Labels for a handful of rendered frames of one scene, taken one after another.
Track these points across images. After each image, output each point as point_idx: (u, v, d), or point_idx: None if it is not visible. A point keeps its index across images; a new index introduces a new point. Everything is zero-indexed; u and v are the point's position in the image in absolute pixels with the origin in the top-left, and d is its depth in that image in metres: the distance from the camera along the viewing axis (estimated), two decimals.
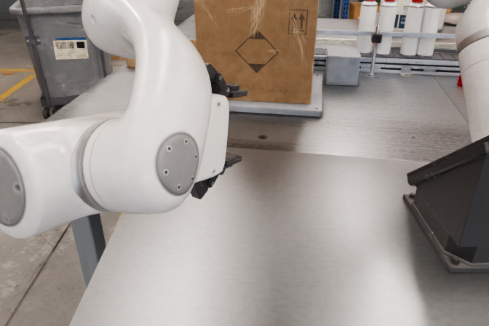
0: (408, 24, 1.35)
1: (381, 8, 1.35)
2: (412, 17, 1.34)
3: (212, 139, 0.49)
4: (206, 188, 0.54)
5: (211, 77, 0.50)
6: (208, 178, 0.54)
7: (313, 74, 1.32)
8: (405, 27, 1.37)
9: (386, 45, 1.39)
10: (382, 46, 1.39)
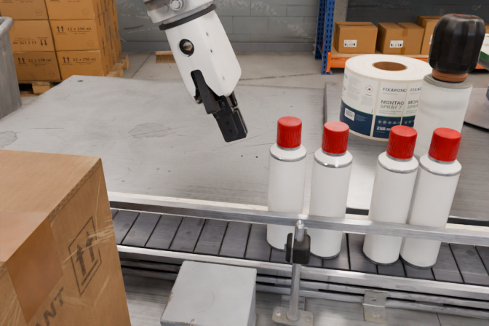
0: (380, 202, 0.57)
1: (315, 164, 0.56)
2: (388, 192, 0.55)
3: (228, 60, 0.53)
4: (218, 105, 0.52)
5: None
6: (217, 100, 0.53)
7: None
8: (372, 204, 0.58)
9: (330, 241, 0.60)
10: (321, 243, 0.61)
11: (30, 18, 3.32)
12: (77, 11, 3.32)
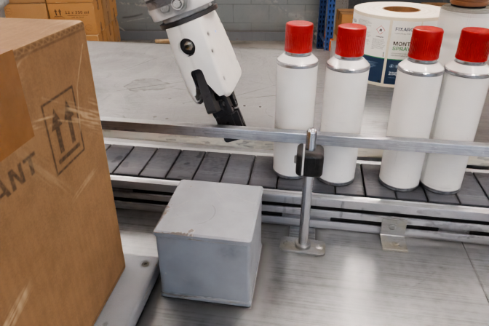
0: (399, 115, 0.51)
1: (328, 73, 0.51)
2: (410, 101, 0.49)
3: (228, 60, 0.53)
4: (219, 105, 0.52)
5: None
6: (218, 100, 0.53)
7: (139, 259, 0.48)
8: (391, 120, 0.52)
9: (343, 163, 0.54)
10: (333, 167, 0.55)
11: (27, 1, 3.27)
12: None
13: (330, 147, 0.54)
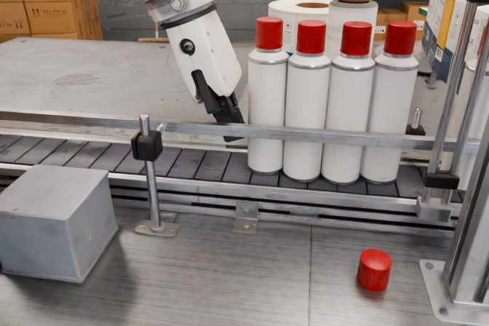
0: (335, 110, 0.51)
1: (288, 68, 0.51)
2: (345, 96, 0.50)
3: (228, 60, 0.53)
4: (218, 105, 0.52)
5: None
6: (218, 100, 0.53)
7: None
8: (328, 116, 0.53)
9: (304, 160, 0.55)
10: (294, 162, 0.55)
11: (4, 1, 3.29)
12: None
13: (290, 142, 0.54)
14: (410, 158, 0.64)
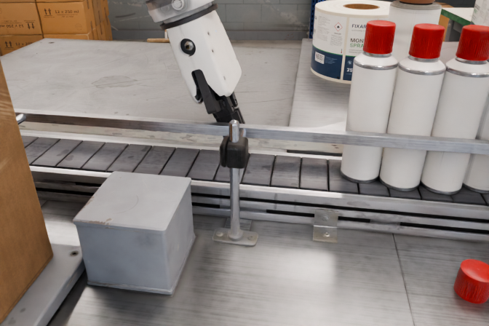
0: (447, 117, 0.50)
1: (399, 73, 0.49)
2: (460, 102, 0.48)
3: (229, 60, 0.53)
4: (219, 105, 0.52)
5: None
6: (218, 100, 0.53)
7: (68, 249, 0.49)
8: (437, 122, 0.51)
9: (409, 168, 0.53)
10: (397, 170, 0.53)
11: (17, 1, 3.28)
12: None
13: (395, 150, 0.52)
14: None
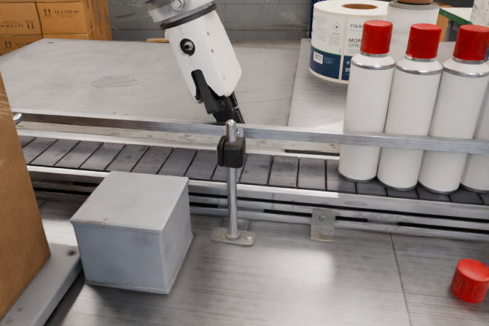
0: (444, 117, 0.50)
1: (396, 73, 0.49)
2: (457, 102, 0.48)
3: (228, 60, 0.53)
4: (218, 105, 0.52)
5: None
6: (218, 100, 0.53)
7: (66, 248, 0.49)
8: (434, 122, 0.51)
9: (406, 168, 0.53)
10: (395, 170, 0.53)
11: (17, 1, 3.28)
12: None
13: (392, 150, 0.52)
14: None
